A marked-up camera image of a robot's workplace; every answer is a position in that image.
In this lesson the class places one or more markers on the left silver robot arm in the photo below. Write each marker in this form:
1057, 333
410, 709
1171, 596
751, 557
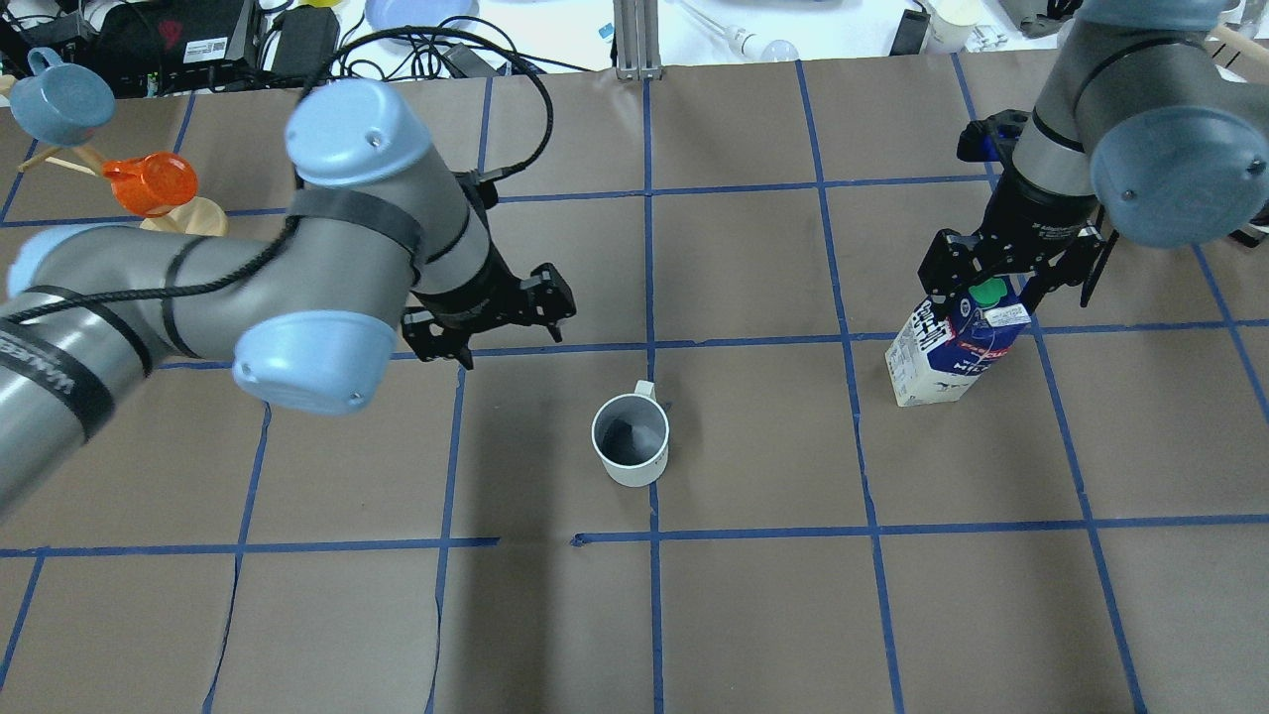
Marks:
381, 241

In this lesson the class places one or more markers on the blue milk carton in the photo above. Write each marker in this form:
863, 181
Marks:
935, 360

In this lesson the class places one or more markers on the black electronics box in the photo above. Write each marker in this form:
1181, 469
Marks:
157, 48

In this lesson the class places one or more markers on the blue mug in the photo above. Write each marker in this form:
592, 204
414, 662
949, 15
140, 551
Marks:
63, 104

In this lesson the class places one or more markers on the aluminium frame post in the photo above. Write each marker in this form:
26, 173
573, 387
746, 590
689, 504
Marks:
636, 47

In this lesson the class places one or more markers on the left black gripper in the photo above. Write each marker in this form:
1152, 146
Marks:
483, 292

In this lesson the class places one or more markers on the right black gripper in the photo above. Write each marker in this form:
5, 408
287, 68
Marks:
1042, 214

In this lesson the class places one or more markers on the blue plate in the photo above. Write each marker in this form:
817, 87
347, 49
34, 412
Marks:
388, 14

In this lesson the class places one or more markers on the white HOME mug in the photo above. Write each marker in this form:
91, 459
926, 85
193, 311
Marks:
631, 435

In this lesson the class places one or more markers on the wooden mug tree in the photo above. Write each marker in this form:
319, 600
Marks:
202, 216

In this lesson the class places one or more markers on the paper cup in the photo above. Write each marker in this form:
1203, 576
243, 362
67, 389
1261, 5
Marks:
951, 24

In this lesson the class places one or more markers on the black power adapter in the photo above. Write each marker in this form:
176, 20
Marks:
306, 35

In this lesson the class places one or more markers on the orange mug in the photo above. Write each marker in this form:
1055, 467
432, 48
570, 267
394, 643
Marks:
152, 186

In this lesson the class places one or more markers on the white light bulb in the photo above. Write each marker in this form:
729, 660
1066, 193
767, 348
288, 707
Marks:
751, 45

